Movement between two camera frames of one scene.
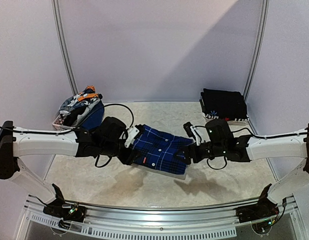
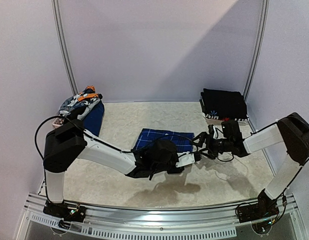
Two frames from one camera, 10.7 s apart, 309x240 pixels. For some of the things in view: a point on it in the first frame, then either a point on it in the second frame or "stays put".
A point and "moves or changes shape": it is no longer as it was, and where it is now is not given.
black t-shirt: (220, 104) stays put
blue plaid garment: (155, 150) moves or changes shape
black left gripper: (129, 158) -> (177, 171)
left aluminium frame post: (58, 23) stays put
